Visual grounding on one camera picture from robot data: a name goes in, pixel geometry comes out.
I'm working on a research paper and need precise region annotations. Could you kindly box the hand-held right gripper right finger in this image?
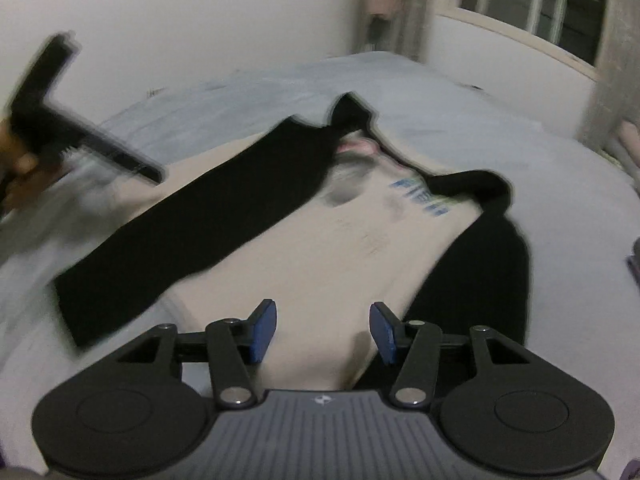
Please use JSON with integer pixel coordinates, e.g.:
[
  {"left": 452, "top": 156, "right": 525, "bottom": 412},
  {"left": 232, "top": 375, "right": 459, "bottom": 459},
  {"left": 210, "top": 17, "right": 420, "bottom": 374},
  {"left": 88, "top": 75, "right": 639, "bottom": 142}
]
[{"left": 369, "top": 301, "right": 532, "bottom": 407}]

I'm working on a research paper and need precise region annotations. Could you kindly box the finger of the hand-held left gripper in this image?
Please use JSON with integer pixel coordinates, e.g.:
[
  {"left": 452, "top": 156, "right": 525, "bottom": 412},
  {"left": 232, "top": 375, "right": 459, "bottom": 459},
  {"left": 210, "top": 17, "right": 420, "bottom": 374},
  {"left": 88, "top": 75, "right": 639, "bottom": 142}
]
[{"left": 67, "top": 117, "right": 167, "bottom": 184}]

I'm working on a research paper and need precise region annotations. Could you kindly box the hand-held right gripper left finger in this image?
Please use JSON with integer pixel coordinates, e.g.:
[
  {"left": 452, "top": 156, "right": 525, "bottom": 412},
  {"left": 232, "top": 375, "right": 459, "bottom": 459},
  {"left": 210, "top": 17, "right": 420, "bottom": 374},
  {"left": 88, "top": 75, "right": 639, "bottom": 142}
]
[{"left": 116, "top": 299, "right": 278, "bottom": 408}]

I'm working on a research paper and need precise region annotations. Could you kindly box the beige shirt with black sleeves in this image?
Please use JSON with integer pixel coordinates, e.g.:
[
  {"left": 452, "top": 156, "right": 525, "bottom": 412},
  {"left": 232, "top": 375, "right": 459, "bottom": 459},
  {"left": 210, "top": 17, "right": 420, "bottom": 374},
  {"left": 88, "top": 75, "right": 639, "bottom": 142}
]
[{"left": 54, "top": 91, "right": 532, "bottom": 392}]

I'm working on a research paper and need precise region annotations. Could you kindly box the person's left hand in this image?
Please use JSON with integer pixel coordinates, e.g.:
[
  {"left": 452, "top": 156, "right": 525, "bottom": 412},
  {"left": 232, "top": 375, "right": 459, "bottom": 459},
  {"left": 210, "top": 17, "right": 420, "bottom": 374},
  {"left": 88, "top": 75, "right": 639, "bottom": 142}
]
[{"left": 0, "top": 119, "right": 42, "bottom": 211}]

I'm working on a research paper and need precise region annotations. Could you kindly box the grey-blue bed blanket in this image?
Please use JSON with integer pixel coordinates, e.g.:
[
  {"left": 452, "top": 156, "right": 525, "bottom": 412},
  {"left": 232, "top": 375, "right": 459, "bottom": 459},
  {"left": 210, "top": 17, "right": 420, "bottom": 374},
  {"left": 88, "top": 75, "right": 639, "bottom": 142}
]
[{"left": 0, "top": 50, "right": 640, "bottom": 480}]

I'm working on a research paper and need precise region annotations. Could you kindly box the rolled floral quilt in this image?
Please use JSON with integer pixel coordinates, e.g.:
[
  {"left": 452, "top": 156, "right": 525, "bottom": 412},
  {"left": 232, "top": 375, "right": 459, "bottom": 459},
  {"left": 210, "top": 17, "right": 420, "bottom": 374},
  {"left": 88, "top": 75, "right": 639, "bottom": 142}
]
[{"left": 616, "top": 119, "right": 640, "bottom": 178}]

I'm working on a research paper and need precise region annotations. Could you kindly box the grey patterned curtain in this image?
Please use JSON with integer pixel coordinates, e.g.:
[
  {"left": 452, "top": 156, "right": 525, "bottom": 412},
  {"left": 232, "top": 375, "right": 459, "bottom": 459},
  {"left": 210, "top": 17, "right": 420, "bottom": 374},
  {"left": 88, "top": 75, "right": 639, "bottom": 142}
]
[
  {"left": 399, "top": 0, "right": 437, "bottom": 63},
  {"left": 577, "top": 0, "right": 640, "bottom": 158}
]

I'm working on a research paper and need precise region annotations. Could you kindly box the window with white frame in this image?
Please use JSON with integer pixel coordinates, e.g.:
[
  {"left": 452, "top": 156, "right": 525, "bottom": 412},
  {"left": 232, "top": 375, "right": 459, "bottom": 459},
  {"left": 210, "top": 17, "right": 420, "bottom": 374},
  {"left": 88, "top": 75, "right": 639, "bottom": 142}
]
[{"left": 459, "top": 0, "right": 610, "bottom": 67}]

